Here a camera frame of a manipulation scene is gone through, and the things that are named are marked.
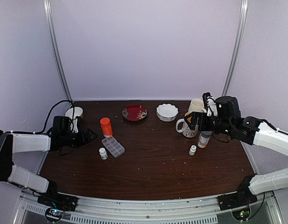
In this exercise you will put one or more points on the clear pill organizer box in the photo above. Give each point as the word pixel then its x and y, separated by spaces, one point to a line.
pixel 113 146

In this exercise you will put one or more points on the red patterned plate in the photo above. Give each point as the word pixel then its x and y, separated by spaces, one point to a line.
pixel 134 113

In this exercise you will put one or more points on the right circuit board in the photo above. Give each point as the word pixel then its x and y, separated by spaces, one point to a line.
pixel 241 214

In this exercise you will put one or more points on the left aluminium frame post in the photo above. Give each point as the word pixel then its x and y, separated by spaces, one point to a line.
pixel 55 48

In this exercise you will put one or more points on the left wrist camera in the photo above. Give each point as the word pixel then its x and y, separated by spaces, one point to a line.
pixel 74 124

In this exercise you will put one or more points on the circuit board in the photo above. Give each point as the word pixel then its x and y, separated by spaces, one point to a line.
pixel 53 214
pixel 241 214

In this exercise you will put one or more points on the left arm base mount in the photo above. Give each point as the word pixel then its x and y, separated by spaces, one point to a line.
pixel 63 202

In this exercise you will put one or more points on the small white pill bottle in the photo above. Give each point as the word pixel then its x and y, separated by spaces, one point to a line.
pixel 192 150
pixel 103 153

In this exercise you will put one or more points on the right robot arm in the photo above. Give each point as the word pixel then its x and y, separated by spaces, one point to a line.
pixel 224 117

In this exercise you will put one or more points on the white fluted bowl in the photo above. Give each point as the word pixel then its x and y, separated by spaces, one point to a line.
pixel 167 112

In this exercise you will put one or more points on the yellow inside patterned mug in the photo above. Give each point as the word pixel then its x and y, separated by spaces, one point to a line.
pixel 182 127

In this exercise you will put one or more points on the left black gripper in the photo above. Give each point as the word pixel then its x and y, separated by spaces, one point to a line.
pixel 83 141

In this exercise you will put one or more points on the orange pill bottle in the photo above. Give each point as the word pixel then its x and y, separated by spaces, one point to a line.
pixel 106 127

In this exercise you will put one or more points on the left circuit board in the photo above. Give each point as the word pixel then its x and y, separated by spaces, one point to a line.
pixel 53 214

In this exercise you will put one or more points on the aluminium frame post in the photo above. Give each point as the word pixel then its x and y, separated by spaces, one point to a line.
pixel 55 48
pixel 237 44

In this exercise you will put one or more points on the right aluminium frame post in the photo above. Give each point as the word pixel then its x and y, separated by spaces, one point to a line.
pixel 237 44

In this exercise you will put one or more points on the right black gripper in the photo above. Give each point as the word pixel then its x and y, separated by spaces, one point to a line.
pixel 202 124

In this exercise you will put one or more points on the white rice bowl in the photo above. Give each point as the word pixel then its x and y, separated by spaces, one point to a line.
pixel 74 112

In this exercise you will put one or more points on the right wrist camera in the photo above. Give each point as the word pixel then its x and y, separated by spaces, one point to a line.
pixel 209 104

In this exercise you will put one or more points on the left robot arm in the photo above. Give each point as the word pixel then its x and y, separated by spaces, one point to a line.
pixel 65 132

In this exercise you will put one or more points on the amber bottle grey cap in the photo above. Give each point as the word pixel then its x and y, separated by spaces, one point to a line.
pixel 204 139

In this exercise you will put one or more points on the cream ribbed mug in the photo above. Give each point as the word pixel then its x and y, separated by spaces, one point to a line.
pixel 197 105

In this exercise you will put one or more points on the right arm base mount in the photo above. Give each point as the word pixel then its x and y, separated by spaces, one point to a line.
pixel 235 200

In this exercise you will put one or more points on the aluminium front rail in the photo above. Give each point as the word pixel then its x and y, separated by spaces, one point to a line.
pixel 201 210

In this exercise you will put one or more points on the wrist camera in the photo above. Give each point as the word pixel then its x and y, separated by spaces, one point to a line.
pixel 74 124
pixel 209 104

